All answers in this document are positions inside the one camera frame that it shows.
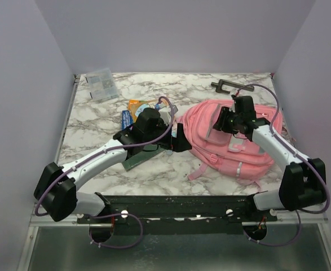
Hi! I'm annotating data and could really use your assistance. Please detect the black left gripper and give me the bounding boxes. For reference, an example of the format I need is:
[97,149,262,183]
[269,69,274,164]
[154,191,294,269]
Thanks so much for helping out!
[144,119,192,151]

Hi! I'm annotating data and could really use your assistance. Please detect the clear plastic organizer box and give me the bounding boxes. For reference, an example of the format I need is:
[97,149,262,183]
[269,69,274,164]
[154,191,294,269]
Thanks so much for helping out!
[85,68,120,101]

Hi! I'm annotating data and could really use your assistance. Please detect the orange children's book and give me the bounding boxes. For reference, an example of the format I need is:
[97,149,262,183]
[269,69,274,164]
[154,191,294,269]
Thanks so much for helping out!
[128,99,160,122]

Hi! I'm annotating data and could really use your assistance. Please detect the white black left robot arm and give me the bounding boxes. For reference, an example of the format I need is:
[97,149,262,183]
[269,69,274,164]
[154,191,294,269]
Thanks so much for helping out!
[34,108,192,223]

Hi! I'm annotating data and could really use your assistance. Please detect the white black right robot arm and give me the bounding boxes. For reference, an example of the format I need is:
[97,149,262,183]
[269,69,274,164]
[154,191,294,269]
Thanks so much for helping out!
[213,96,329,221]

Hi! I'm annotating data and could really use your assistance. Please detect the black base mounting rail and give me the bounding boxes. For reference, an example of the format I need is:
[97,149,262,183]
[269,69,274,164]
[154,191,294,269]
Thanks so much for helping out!
[77,196,277,235]

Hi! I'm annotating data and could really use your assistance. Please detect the dark green notebook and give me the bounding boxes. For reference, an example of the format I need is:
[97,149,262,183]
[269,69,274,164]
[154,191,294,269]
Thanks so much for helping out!
[122,145,165,172]

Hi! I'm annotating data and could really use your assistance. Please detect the black metal clamp tool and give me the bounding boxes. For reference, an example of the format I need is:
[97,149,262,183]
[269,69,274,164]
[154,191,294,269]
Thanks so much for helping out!
[210,79,254,94]

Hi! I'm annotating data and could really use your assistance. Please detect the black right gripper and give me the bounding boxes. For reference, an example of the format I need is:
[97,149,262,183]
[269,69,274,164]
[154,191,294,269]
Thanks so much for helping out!
[213,106,242,135]

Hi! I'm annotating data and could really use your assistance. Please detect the pink student backpack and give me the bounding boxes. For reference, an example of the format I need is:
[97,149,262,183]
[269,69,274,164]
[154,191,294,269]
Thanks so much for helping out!
[176,99,274,186]

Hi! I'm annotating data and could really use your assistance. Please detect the blue thick book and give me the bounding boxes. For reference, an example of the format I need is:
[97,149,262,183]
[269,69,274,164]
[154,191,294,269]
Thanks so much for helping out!
[121,110,136,131]

